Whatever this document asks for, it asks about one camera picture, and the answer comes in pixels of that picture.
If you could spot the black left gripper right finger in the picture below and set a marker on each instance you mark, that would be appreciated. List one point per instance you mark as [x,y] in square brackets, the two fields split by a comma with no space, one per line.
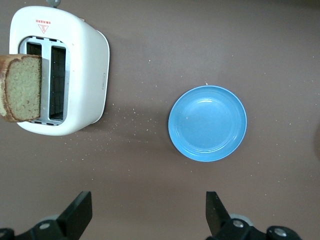
[225,230]

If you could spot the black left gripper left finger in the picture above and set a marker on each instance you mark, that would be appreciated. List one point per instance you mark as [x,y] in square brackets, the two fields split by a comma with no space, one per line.
[65,225]

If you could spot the brown bread slice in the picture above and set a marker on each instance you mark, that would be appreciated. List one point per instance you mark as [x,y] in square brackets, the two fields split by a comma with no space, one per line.
[22,87]

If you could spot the blue plate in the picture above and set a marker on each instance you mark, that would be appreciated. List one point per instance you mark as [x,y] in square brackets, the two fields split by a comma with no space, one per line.
[207,123]

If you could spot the white toaster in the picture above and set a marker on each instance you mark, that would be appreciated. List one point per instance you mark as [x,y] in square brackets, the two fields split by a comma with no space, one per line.
[82,62]

